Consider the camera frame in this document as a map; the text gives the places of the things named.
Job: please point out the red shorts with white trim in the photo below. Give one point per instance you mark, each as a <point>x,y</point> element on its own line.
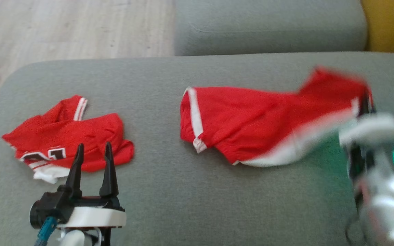
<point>251,123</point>

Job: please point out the grey sofa back cushion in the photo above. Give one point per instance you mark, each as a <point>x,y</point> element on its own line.
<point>268,27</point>

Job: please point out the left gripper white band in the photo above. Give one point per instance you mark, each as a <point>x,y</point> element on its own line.
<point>94,217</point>

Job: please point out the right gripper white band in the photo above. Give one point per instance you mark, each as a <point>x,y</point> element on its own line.
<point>371,130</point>

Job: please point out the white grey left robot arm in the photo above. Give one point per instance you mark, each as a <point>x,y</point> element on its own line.
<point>77,238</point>

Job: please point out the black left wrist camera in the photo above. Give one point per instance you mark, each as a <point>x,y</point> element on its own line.
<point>48,206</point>

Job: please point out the large grey sofa seat cushion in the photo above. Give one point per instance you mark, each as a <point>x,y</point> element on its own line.
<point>190,191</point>

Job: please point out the large yellow sofa backrest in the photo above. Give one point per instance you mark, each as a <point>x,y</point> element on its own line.
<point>392,24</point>

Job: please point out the red jersey with number print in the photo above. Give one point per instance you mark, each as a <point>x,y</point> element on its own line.
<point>70,140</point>

